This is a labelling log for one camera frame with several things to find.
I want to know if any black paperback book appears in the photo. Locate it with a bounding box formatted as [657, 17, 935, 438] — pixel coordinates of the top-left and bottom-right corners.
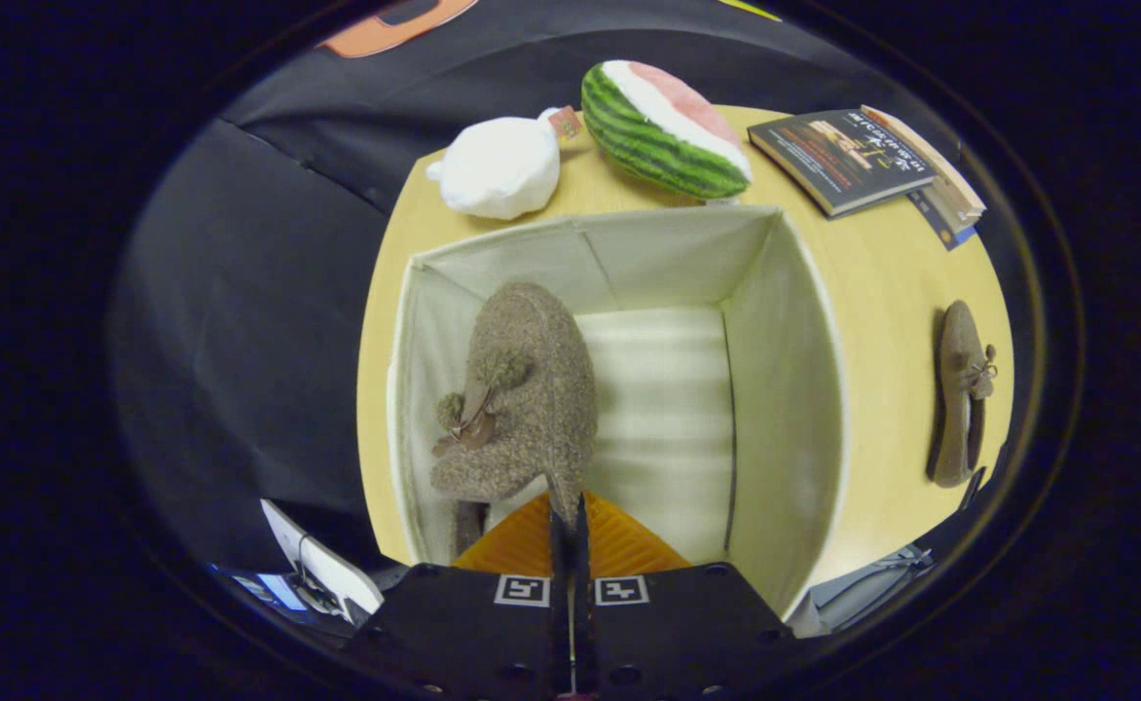
[748, 109, 937, 219]

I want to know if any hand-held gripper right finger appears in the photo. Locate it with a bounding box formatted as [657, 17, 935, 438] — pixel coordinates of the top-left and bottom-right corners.
[572, 490, 805, 697]

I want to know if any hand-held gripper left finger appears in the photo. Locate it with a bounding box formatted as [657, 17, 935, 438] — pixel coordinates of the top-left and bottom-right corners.
[342, 492, 573, 697]

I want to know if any blue book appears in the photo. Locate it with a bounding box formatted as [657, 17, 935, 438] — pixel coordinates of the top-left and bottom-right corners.
[906, 190, 966, 252]

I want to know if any white plush toy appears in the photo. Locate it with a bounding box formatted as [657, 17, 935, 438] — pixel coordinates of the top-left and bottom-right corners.
[424, 105, 583, 221]

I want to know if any brown fuzzy shoe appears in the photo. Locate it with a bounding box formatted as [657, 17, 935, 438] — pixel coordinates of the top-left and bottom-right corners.
[429, 282, 599, 561]
[926, 300, 998, 488]

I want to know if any watermelon slice plush toy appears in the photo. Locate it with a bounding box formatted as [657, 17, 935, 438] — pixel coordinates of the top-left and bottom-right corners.
[580, 60, 755, 203]

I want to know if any white device with cables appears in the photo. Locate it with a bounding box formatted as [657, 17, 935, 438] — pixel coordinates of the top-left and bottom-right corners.
[261, 498, 384, 624]

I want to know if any tan book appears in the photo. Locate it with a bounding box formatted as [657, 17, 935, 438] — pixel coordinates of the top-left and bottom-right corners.
[861, 104, 987, 230]

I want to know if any cream fabric storage box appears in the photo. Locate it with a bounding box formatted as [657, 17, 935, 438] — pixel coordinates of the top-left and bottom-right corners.
[386, 203, 849, 624]

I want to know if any grey fabric object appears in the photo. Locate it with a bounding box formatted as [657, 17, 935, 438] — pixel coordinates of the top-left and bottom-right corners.
[790, 545, 934, 639]

